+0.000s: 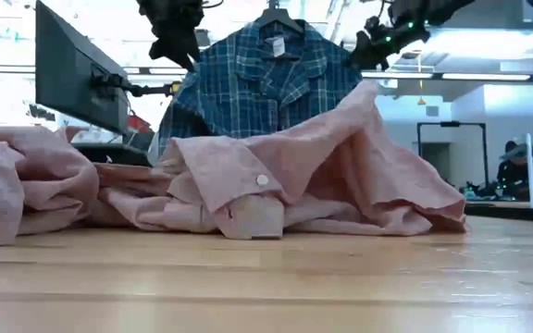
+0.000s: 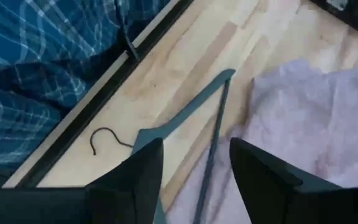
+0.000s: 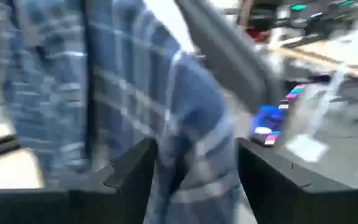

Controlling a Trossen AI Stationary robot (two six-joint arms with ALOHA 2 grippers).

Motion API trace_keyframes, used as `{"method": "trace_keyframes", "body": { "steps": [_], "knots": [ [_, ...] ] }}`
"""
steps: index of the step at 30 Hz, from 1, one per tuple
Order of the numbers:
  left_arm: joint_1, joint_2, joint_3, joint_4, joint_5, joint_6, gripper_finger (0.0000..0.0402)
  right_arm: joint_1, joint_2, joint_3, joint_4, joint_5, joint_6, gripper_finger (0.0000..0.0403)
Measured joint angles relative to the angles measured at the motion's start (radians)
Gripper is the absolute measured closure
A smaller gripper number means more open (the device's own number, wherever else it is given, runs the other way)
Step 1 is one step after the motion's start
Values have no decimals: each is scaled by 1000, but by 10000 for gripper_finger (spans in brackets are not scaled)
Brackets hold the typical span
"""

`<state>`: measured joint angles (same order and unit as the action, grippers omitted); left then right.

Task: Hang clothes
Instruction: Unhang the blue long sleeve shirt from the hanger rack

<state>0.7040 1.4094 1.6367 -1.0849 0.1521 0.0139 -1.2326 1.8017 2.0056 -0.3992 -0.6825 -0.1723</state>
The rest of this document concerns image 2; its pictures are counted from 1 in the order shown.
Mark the grey clothes hanger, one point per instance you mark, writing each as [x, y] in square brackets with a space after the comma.
[194, 102]

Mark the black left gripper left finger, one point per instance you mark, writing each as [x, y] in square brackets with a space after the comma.
[120, 199]

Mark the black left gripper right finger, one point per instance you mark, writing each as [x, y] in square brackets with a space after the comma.
[275, 199]

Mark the blue plaid shirt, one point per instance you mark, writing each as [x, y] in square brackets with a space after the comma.
[26, 62]

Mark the pink shirt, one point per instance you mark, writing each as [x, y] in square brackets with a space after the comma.
[306, 118]

